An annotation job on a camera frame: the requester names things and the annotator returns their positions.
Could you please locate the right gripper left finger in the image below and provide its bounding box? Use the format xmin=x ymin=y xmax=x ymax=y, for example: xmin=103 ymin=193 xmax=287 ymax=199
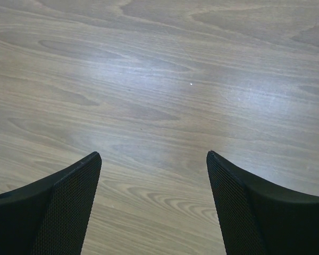
xmin=0 ymin=152 xmax=102 ymax=254

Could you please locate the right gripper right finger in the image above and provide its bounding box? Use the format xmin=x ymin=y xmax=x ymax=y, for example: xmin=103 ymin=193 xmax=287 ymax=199
xmin=206 ymin=151 xmax=319 ymax=254

